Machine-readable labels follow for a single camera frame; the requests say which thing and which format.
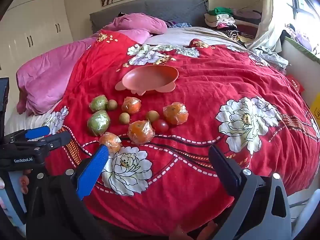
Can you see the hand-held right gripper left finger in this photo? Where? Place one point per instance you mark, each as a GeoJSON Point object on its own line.
{"type": "Point", "coordinates": [92, 172]}

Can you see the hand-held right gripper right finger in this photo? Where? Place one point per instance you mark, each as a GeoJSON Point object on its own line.
{"type": "Point", "coordinates": [225, 170]}

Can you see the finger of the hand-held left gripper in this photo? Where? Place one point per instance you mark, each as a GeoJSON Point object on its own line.
{"type": "Point", "coordinates": [37, 132]}
{"type": "Point", "coordinates": [58, 140]}

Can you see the orange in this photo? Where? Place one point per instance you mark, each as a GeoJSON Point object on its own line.
{"type": "Point", "coordinates": [131, 105]}
{"type": "Point", "coordinates": [111, 141]}
{"type": "Point", "coordinates": [175, 113]}
{"type": "Point", "coordinates": [140, 132]}

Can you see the large green fruit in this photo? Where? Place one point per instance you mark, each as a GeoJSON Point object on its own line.
{"type": "Point", "coordinates": [98, 123]}

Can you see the small green fruit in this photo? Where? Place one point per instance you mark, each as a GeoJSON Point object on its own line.
{"type": "Point", "coordinates": [98, 103]}

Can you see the brown longan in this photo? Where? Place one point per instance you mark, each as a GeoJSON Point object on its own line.
{"type": "Point", "coordinates": [152, 116]}
{"type": "Point", "coordinates": [112, 104]}
{"type": "Point", "coordinates": [124, 118]}

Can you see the red tomato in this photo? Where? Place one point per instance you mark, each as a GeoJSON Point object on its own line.
{"type": "Point", "coordinates": [160, 126]}

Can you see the pink plate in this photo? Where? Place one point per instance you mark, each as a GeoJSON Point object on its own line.
{"type": "Point", "coordinates": [150, 77]}

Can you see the person's left hand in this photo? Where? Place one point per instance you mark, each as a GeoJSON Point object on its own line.
{"type": "Point", "coordinates": [25, 182]}

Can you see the pink quilt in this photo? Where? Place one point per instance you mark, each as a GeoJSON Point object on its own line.
{"type": "Point", "coordinates": [50, 75]}

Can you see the red floral blanket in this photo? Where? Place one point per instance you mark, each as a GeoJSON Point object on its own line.
{"type": "Point", "coordinates": [212, 105]}

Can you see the yellow bag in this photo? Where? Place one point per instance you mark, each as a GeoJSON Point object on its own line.
{"type": "Point", "coordinates": [316, 111]}

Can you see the red packet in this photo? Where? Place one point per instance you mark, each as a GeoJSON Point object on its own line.
{"type": "Point", "coordinates": [296, 83]}

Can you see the white wardrobe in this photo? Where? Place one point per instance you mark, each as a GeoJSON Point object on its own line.
{"type": "Point", "coordinates": [32, 17]}

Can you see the crumpled grey white cloth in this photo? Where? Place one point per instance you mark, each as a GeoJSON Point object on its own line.
{"type": "Point", "coordinates": [270, 56]}

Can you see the beige bed sheet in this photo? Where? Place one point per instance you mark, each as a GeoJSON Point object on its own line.
{"type": "Point", "coordinates": [180, 36]}

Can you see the green sill cushion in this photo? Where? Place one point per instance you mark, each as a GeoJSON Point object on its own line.
{"type": "Point", "coordinates": [305, 52]}

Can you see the pile of folded clothes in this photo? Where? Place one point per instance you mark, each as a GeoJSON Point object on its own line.
{"type": "Point", "coordinates": [225, 22]}

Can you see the heap of clothes on sill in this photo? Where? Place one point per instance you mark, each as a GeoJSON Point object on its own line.
{"type": "Point", "coordinates": [297, 36]}

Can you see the blue floral pillow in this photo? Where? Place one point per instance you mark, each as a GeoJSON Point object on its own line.
{"type": "Point", "coordinates": [178, 25]}

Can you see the white curtain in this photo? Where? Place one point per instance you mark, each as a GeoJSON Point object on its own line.
{"type": "Point", "coordinates": [268, 17]}

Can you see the grey padded headboard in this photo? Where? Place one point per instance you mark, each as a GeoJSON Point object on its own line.
{"type": "Point", "coordinates": [155, 7]}

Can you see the window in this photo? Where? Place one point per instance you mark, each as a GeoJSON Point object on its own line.
{"type": "Point", "coordinates": [303, 0]}

